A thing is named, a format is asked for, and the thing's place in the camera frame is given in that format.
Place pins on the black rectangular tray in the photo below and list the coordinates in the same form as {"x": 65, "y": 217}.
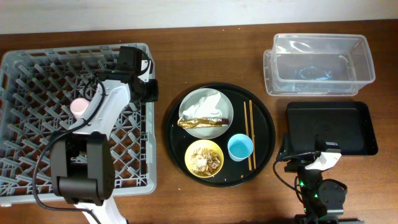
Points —
{"x": 346, "y": 124}

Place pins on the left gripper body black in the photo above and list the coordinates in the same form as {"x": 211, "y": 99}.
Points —
{"x": 152, "y": 90}

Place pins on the crumpled white napkin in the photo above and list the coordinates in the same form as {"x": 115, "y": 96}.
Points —
{"x": 204, "y": 108}

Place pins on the clear plastic bin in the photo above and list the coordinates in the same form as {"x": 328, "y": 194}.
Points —
{"x": 305, "y": 64}

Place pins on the yellow bowl with food scraps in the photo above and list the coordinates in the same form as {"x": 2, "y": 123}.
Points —
{"x": 204, "y": 158}

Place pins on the pink cup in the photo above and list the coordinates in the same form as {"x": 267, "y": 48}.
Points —
{"x": 78, "y": 106}

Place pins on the grey ceramic plate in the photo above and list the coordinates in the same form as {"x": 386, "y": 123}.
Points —
{"x": 224, "y": 105}

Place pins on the round black serving tray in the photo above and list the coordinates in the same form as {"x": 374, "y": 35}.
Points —
{"x": 232, "y": 173}

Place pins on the gold foil wrapper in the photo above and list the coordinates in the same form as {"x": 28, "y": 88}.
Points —
{"x": 202, "y": 123}

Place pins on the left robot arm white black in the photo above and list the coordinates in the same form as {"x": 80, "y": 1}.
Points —
{"x": 82, "y": 170}

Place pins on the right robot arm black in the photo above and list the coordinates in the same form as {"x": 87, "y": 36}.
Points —
{"x": 322, "y": 199}

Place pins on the wooden chopstick right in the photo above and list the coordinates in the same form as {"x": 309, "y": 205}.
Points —
{"x": 252, "y": 133}

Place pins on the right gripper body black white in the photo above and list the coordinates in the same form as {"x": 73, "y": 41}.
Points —
{"x": 294, "y": 166}

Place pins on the blue cup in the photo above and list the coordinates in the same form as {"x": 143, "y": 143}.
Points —
{"x": 240, "y": 147}

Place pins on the grey plastic dishwasher rack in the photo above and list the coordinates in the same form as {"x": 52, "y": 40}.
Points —
{"x": 37, "y": 87}

